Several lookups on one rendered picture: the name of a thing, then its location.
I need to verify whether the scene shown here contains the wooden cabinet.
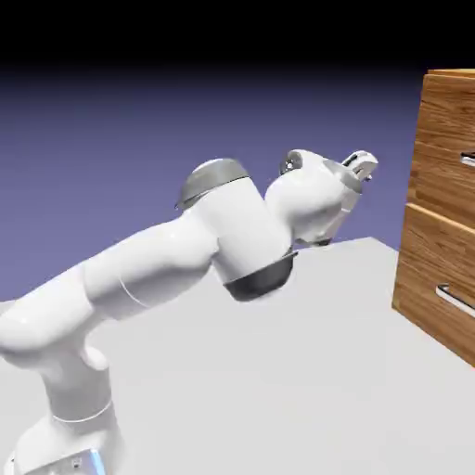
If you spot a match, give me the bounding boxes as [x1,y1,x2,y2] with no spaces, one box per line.
[391,68,475,371]

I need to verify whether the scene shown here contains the wooden drawer front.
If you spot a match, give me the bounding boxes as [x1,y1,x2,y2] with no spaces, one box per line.
[406,72,475,234]
[392,202,475,371]

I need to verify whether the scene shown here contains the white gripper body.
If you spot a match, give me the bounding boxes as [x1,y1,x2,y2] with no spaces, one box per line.
[323,189,360,242]

